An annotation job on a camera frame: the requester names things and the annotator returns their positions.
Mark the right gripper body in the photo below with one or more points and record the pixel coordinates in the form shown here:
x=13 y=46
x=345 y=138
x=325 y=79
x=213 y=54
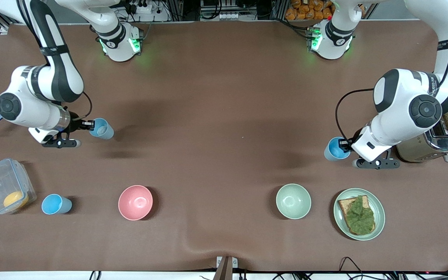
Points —
x=75 y=124

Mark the blue plastic cup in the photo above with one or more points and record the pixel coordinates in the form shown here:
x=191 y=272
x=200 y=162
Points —
x=103 y=129
x=332 y=151
x=56 y=204

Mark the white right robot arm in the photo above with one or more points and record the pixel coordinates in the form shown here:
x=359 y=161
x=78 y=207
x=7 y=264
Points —
x=53 y=77

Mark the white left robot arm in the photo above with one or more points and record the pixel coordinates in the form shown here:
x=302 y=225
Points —
x=403 y=97

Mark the brown bread slice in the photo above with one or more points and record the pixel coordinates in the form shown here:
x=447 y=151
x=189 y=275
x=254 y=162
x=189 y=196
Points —
x=344 y=206

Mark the pale green plate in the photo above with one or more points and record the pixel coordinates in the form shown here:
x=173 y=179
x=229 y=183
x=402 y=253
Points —
x=377 y=210

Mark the beige chrome toaster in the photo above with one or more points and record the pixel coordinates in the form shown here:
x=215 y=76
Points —
x=441 y=146

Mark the green lettuce leaf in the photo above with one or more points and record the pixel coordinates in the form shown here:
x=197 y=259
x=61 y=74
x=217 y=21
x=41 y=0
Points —
x=360 y=216

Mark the pale green bowl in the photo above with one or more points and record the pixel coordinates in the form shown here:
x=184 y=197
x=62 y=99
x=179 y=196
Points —
x=293 y=201

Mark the pink bowl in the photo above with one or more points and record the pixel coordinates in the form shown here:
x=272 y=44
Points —
x=135 y=202

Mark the orange round food piece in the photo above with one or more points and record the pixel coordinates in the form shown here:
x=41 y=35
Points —
x=15 y=199

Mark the brown table cloth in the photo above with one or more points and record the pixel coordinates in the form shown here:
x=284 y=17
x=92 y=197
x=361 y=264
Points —
x=224 y=116

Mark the white power strip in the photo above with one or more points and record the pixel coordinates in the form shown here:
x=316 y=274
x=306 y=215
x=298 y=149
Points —
x=231 y=16
x=143 y=7

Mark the bag of orange buns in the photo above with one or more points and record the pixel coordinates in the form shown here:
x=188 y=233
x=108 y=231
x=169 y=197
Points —
x=309 y=9

